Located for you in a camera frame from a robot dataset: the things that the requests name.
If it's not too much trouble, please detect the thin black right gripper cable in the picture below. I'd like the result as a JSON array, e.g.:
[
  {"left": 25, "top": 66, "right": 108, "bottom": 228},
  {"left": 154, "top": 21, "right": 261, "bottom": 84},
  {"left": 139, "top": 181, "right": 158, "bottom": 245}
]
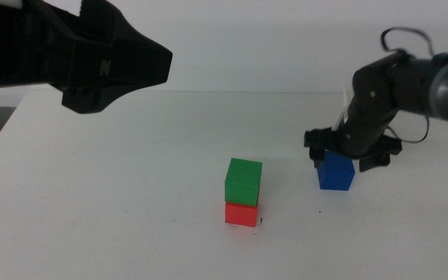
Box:
[{"left": 386, "top": 115, "right": 431, "bottom": 144}]

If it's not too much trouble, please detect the black right arm cable loop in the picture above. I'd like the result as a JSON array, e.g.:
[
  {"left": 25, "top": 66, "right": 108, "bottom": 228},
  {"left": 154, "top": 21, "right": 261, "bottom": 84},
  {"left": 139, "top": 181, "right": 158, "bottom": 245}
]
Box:
[{"left": 380, "top": 26, "right": 436, "bottom": 56}]

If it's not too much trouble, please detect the blue cube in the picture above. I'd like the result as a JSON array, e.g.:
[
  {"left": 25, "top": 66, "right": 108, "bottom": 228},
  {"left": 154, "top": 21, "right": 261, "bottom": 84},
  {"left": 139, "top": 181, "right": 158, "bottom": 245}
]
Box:
[{"left": 317, "top": 150, "right": 356, "bottom": 191}]

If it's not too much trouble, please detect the red cube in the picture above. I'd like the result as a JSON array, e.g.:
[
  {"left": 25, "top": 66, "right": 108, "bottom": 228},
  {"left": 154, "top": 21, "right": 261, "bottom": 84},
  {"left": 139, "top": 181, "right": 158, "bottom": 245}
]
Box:
[{"left": 224, "top": 201, "right": 259, "bottom": 228}]

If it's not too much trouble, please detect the green cube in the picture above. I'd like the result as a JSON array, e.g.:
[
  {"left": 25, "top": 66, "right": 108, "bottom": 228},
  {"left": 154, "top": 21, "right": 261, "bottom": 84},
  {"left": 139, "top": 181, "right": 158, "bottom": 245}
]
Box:
[{"left": 224, "top": 157, "right": 264, "bottom": 208}]

